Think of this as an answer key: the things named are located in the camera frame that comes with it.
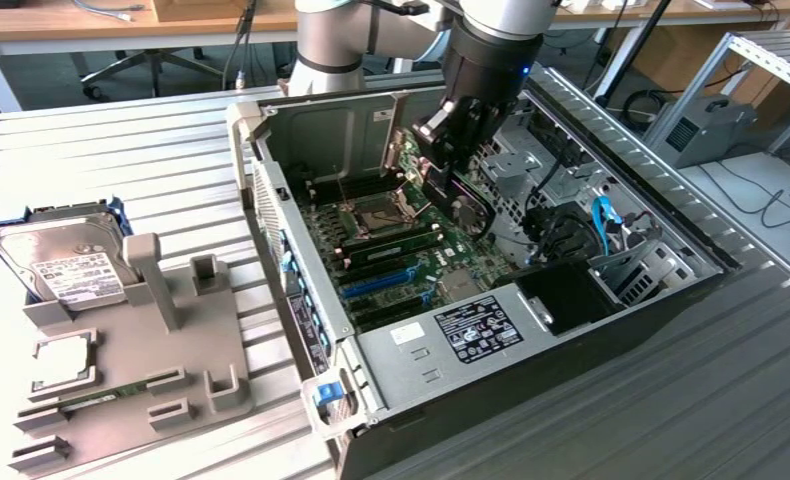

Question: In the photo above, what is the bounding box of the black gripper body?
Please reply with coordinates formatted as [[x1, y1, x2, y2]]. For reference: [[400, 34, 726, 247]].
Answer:
[[437, 19, 546, 110]]

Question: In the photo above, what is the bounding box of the graphics card with silver bracket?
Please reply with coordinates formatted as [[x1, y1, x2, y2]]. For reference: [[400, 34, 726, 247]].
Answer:
[[379, 89, 500, 242]]

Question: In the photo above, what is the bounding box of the thin metal locking lever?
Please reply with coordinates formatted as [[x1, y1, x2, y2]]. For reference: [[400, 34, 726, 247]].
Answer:
[[331, 162, 353, 209]]

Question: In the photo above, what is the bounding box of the CPU socket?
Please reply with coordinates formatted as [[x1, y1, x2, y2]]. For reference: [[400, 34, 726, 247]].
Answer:
[[343, 196, 415, 240]]

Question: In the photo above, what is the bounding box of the black stand pole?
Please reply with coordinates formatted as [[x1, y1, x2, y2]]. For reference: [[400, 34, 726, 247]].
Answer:
[[594, 0, 674, 107]]

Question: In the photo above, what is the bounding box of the dark RAM stick in slot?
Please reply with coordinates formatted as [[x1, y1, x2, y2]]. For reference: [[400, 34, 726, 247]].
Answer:
[[340, 227, 444, 267]]

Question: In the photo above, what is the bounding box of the green motherboard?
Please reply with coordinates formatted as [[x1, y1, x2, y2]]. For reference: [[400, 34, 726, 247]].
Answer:
[[297, 164, 523, 335]]

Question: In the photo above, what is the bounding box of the silver chipset heat sink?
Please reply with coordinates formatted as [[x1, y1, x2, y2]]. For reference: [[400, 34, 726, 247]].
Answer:
[[437, 272, 488, 305]]

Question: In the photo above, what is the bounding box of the blue expansion slot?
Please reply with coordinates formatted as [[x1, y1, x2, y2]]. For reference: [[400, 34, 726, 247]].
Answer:
[[340, 268, 421, 301]]

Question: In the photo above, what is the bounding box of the grey control box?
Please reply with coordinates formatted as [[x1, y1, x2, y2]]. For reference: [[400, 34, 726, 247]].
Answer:
[[646, 94, 760, 170]]

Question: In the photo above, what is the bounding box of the metal disk bay cage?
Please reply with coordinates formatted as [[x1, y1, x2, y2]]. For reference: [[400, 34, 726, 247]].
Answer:
[[466, 84, 723, 307]]

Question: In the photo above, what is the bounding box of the office chair base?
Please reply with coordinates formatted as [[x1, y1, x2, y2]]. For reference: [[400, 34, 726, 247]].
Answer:
[[77, 47, 229, 99]]

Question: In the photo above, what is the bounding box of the grey power supply unit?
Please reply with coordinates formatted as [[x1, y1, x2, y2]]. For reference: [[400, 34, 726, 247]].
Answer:
[[352, 287, 560, 411]]

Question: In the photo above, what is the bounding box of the blue disk caddy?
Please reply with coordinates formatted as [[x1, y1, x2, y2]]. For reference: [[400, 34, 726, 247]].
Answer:
[[0, 196, 135, 307]]

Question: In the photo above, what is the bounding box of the blue case latch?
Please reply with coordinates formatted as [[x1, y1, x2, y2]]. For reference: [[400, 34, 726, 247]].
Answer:
[[309, 382, 340, 407]]

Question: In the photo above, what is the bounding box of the open black PC case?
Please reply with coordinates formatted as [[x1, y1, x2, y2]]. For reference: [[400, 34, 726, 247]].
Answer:
[[224, 59, 747, 480]]

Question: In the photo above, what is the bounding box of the silver hard disk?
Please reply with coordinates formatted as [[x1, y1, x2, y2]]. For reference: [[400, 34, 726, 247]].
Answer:
[[0, 209, 131, 312]]

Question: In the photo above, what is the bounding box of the grey parts rack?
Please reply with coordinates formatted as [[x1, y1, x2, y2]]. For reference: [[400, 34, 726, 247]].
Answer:
[[6, 232, 253, 476]]

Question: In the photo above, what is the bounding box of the green RAM stick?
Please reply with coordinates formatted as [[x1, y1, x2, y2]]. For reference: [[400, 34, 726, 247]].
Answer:
[[57, 380, 153, 414]]

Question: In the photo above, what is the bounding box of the silver CPU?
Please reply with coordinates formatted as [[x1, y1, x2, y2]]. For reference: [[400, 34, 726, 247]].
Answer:
[[31, 335, 97, 395]]

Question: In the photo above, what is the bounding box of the black power wire bundle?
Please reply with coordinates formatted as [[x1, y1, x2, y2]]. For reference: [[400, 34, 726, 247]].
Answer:
[[519, 199, 603, 264]]

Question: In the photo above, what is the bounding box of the blue disk wire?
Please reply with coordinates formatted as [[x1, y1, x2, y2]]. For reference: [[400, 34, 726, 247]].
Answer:
[[590, 195, 622, 259]]

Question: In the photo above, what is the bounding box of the dangling cable with plug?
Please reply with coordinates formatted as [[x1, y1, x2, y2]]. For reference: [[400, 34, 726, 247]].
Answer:
[[231, 0, 257, 92]]

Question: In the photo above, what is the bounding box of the wooden desk white frame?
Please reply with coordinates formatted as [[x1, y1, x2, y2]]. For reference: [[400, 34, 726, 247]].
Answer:
[[0, 0, 303, 114], [540, 0, 790, 101]]

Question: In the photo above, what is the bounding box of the aluminium slat table frame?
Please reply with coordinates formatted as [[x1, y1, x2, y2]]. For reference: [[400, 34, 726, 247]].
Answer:
[[647, 29, 790, 154]]

